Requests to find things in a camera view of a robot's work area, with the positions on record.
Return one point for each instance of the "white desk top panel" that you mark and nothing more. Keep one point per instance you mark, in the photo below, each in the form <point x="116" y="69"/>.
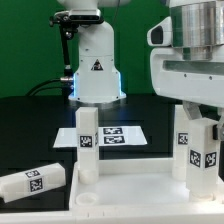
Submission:
<point x="139" y="186"/>

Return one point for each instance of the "white front obstacle bar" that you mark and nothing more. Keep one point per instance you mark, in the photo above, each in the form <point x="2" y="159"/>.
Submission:
<point x="72" y="218"/>

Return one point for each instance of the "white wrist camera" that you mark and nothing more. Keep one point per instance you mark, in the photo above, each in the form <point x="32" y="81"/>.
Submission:
<point x="161" y="34"/>

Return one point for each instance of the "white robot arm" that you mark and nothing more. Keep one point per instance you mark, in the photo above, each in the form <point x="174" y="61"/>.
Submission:
<point x="197" y="29"/>

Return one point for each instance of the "white paper with markers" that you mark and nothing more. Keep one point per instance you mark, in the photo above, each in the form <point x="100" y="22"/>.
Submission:
<point x="108" y="136"/>

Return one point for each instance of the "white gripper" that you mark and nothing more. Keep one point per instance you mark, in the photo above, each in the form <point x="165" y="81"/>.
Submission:
<point x="193" y="82"/>

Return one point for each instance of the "black camera stand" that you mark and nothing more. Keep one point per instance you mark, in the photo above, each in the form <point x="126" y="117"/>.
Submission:
<point x="69" y="21"/>

